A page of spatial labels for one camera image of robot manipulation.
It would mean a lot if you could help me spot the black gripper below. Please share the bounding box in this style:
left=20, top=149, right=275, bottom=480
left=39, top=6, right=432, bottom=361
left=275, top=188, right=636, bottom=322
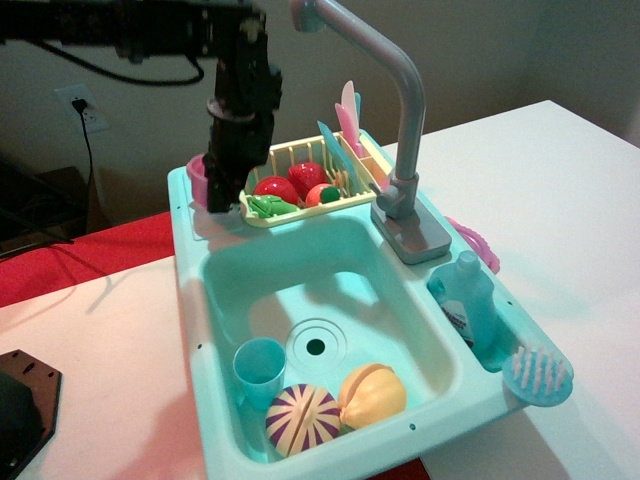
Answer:
left=205, top=99, right=274, bottom=214

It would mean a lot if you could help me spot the pink plastic cup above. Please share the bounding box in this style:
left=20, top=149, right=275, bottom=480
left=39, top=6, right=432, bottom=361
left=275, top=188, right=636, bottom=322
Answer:
left=186, top=153, right=208, bottom=209

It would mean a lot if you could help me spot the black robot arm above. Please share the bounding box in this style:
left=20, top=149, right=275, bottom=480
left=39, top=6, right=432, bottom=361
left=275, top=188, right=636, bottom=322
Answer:
left=1, top=1, right=282, bottom=213

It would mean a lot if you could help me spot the teal plastic cup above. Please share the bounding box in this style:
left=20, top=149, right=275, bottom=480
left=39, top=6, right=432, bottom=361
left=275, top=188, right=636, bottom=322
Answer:
left=232, top=337, right=287, bottom=410

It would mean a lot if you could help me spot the teal toy sink unit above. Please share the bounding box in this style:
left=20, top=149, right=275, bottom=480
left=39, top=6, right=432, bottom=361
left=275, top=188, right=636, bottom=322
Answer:
left=168, top=168, right=574, bottom=479

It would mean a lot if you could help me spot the green toy vegetable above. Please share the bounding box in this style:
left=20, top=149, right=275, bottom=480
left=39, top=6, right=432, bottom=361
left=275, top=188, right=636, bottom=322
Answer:
left=248, top=195, right=299, bottom=218

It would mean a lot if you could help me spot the red toy apple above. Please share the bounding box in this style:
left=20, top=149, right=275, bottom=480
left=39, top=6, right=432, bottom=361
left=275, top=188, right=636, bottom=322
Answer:
left=253, top=175, right=299, bottom=206

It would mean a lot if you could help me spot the red toy strawberry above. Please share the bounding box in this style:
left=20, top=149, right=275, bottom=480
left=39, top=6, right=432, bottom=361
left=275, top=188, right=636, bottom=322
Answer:
left=287, top=161, right=327, bottom=200

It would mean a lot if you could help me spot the orange toy tomato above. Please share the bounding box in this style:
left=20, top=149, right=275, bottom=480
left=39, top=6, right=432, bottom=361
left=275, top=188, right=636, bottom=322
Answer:
left=305, top=183, right=341, bottom=208

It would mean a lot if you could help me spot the yellow dish rack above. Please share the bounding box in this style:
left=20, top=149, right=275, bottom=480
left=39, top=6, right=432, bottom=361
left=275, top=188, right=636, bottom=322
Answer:
left=240, top=130, right=393, bottom=228

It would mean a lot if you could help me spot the teal toy plate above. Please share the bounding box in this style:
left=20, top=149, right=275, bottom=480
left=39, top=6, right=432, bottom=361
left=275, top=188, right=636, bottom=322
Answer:
left=317, top=120, right=364, bottom=193

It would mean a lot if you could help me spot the pink toy knife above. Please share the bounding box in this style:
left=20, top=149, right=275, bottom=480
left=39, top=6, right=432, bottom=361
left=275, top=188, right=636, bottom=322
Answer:
left=334, top=103, right=365, bottom=158

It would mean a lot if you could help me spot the light pink toy spatula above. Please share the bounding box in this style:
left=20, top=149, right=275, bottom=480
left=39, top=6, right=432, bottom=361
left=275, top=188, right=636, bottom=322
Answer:
left=341, top=80, right=358, bottom=124

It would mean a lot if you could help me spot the grey toy faucet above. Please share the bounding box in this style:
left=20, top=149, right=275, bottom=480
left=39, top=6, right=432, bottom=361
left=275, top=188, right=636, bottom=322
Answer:
left=290, top=1, right=451, bottom=265

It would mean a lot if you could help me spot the red cloth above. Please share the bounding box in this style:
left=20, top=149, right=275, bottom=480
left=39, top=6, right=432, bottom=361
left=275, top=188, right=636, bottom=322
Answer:
left=1, top=212, right=174, bottom=307

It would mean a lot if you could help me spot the purple striped toy onion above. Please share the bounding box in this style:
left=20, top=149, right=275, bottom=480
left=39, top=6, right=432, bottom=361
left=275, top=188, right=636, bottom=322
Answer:
left=265, top=384, right=341, bottom=457

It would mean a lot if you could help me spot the yellow toy fruit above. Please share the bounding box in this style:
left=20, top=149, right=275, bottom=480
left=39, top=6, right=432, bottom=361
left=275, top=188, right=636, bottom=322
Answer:
left=338, top=363, right=407, bottom=429

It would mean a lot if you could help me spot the blue soap bottle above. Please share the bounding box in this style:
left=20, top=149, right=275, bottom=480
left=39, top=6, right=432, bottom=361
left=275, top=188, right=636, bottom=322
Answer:
left=426, top=250, right=497, bottom=356

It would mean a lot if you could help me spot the blue scrub brush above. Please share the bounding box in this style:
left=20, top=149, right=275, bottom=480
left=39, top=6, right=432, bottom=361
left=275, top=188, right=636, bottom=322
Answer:
left=502, top=346, right=573, bottom=408

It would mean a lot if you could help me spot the white wall outlet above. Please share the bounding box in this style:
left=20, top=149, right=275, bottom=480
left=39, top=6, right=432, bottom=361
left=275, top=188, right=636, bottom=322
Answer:
left=54, top=83, right=110, bottom=134

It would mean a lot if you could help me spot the black power cord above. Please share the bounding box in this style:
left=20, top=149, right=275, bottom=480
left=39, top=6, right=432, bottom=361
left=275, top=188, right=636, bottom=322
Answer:
left=0, top=97, right=126, bottom=281

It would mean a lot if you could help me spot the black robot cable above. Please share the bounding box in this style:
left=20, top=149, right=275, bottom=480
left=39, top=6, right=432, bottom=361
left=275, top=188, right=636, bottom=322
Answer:
left=34, top=39, right=206, bottom=86

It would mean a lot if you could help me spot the pink plastic toy handle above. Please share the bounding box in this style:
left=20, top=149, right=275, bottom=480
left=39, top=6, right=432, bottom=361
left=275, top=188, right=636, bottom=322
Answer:
left=446, top=217, right=500, bottom=274

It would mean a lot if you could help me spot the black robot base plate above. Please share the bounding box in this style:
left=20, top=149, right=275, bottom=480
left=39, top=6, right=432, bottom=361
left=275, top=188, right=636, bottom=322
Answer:
left=1, top=349, right=62, bottom=479

